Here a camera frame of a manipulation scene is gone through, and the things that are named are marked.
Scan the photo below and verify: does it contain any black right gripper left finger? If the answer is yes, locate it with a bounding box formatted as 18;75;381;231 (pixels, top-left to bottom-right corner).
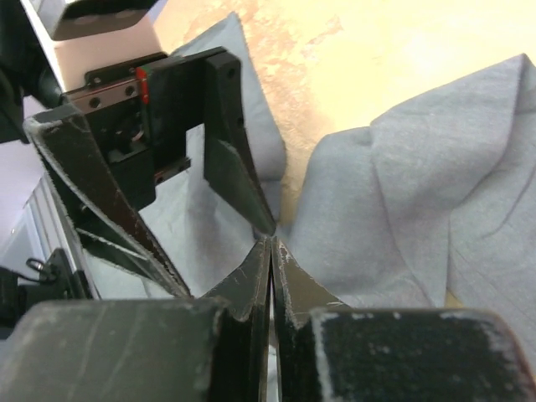
1;239;271;401

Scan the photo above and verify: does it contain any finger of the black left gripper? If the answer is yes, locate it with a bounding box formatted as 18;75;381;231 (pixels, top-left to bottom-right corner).
23;104;191;298
204;49;276;235

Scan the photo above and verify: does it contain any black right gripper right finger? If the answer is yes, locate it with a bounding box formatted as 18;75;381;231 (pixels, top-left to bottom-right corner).
271;239;535;401

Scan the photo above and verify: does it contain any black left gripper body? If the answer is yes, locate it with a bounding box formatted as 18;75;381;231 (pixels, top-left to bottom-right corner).
61;47;226;209

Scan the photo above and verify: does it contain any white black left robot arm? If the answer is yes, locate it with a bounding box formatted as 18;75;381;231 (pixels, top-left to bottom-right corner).
1;1;276;296

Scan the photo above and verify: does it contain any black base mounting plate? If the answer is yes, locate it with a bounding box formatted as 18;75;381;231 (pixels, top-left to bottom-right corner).
0;167;101;327

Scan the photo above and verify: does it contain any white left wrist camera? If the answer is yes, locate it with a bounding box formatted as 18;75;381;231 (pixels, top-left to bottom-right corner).
49;1;165;91

